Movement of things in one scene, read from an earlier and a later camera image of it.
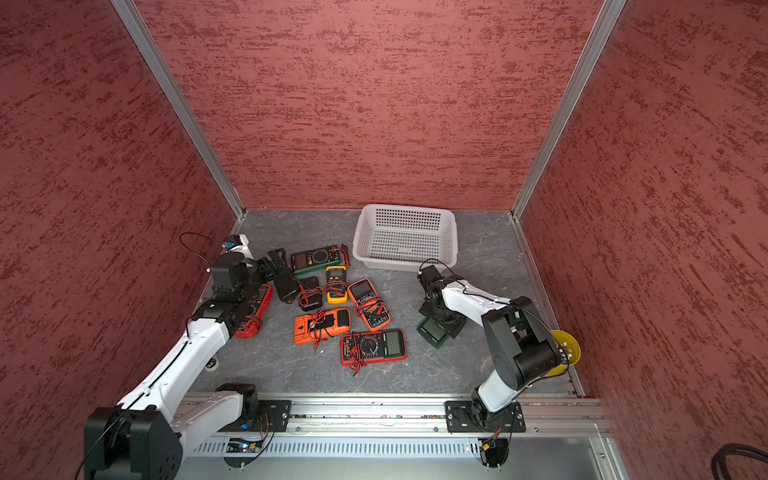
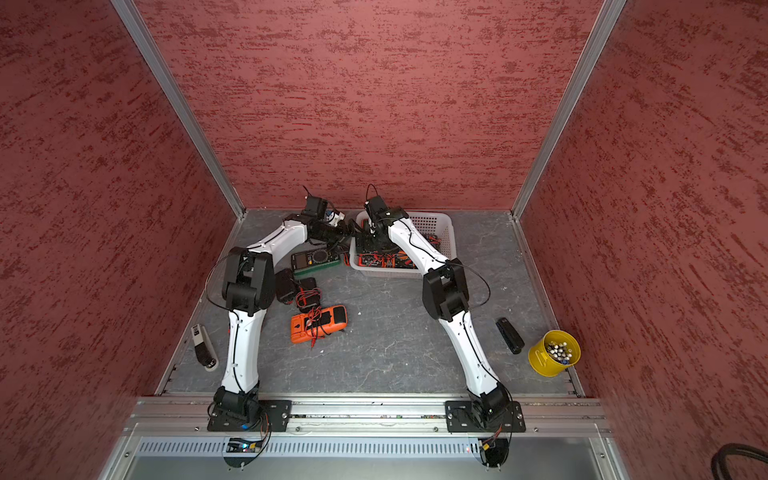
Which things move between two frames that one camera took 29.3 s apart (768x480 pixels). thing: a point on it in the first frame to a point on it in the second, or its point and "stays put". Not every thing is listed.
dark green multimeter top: x=315 y=260 stays put
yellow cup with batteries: x=568 y=348 stays put
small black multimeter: x=310 y=295 stays put
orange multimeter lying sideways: x=321 y=326 stays put
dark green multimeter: x=432 y=332 to x=433 y=239
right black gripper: x=452 y=326 to x=367 y=236
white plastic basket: x=404 y=238 stays put
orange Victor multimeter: x=368 y=305 to x=404 y=261
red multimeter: x=359 y=348 to x=380 y=260
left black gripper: x=281 y=264 to x=343 y=233
